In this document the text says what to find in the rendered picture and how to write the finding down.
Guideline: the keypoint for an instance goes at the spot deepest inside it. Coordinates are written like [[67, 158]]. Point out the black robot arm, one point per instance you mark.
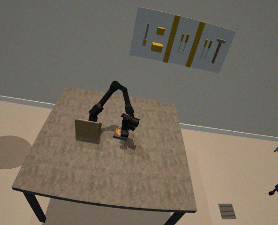
[[97, 108]]

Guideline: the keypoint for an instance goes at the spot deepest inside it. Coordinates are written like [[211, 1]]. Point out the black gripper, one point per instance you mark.
[[124, 131]]

